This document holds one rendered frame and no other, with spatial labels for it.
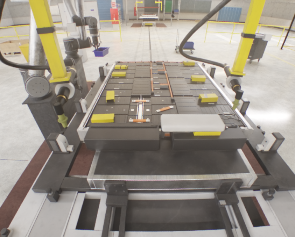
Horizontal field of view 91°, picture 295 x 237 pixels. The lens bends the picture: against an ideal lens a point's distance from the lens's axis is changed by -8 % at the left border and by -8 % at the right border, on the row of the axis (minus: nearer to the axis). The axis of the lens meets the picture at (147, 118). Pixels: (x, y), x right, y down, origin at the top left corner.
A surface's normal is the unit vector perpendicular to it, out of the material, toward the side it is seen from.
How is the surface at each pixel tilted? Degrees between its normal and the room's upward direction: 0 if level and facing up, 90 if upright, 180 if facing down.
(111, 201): 0
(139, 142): 90
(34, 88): 90
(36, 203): 0
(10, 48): 90
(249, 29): 90
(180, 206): 0
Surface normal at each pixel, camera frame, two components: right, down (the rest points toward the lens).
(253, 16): -0.25, 0.58
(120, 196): 0.00, -0.80
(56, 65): 0.25, 0.58
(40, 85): 0.62, 0.47
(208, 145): 0.00, 0.60
